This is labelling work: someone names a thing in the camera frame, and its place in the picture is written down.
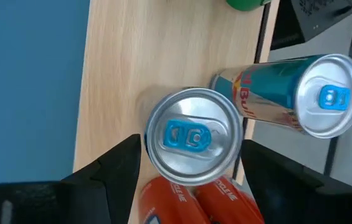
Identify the red Fanta strawberry can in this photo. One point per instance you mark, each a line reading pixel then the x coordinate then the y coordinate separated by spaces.
pixel 228 205
pixel 169 205

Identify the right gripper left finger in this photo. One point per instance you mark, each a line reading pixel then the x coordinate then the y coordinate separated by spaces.
pixel 113 180

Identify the blue silver Red Bull can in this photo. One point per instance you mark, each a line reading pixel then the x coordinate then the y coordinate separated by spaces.
pixel 194 140
pixel 272 90

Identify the green Sprite can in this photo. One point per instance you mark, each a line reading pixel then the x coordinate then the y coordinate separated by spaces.
pixel 247 3

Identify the wooden shelf black metal legs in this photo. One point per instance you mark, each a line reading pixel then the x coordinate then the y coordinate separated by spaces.
pixel 132 62

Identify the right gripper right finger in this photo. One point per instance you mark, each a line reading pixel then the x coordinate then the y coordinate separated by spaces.
pixel 281 193

